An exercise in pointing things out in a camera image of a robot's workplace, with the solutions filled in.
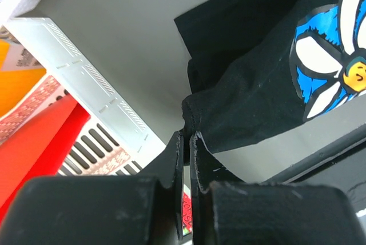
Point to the red plastic folder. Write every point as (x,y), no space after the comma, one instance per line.
(40,146)

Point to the white file rack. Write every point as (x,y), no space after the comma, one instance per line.
(115,140)

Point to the black t shirt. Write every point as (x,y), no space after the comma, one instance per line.
(259,68)

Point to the orange plastic folder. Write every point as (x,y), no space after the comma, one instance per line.
(20,71)

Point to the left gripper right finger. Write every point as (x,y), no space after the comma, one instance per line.
(227,210)

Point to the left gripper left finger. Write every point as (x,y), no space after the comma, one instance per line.
(144,208)

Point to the red comic book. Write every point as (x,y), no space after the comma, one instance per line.
(187,218)

